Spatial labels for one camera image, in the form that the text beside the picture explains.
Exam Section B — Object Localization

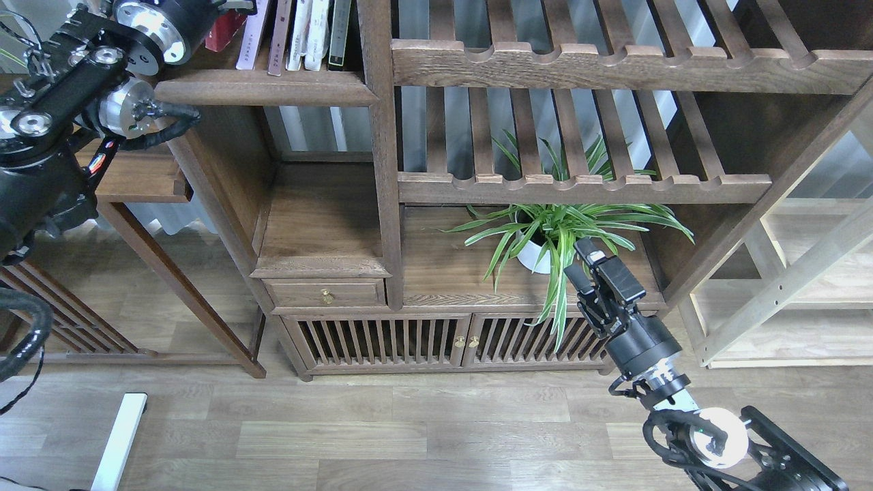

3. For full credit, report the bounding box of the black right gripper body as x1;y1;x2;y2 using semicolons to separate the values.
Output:
578;258;681;379

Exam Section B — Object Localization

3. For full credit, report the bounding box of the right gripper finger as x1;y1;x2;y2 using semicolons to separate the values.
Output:
574;237;608;270
563;263;595;303

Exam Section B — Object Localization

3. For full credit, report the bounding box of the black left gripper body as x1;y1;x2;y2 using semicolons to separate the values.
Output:
113;1;256;65

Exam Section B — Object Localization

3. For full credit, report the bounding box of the red paperback book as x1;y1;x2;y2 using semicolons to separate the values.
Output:
205;10;248;53

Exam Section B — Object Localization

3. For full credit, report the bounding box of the pale lavender white book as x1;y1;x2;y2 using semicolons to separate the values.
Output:
236;0;272;70

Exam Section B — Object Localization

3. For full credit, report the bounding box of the dark maroon Chinese book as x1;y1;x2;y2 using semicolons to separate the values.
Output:
266;0;294;77

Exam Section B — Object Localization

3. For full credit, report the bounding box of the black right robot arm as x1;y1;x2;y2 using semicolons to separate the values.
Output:
565;237;847;490

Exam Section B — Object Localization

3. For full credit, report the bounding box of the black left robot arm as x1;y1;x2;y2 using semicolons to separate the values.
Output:
1;1;258;265

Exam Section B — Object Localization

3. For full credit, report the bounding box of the white plant pot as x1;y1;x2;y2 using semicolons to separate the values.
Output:
512;214;576;276

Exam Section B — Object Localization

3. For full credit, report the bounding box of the green spider plant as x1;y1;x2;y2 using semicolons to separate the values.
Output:
440;130;695;352

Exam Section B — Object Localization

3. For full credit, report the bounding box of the white standing book left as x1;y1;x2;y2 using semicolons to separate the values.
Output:
286;0;314;71

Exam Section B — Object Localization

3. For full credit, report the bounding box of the white standing book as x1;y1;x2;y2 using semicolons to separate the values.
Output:
286;0;314;71
304;0;333;71

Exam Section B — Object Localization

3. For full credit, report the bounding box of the dark wooden side table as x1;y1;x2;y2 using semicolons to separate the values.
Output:
62;146;266;378

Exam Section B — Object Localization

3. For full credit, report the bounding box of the white standing book middle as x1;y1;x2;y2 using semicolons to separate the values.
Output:
304;0;333;71

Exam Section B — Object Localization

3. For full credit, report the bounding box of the dark green standing book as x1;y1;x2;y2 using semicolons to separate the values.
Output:
327;0;353;71

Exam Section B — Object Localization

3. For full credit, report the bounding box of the dark wooden bookshelf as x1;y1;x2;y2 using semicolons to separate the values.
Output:
157;1;871;381

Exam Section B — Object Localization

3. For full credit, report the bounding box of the dark slatted wooden rack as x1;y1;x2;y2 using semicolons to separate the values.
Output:
2;261;161;363

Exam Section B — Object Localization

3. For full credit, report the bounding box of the white metal stand leg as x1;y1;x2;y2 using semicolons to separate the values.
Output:
90;392;149;490

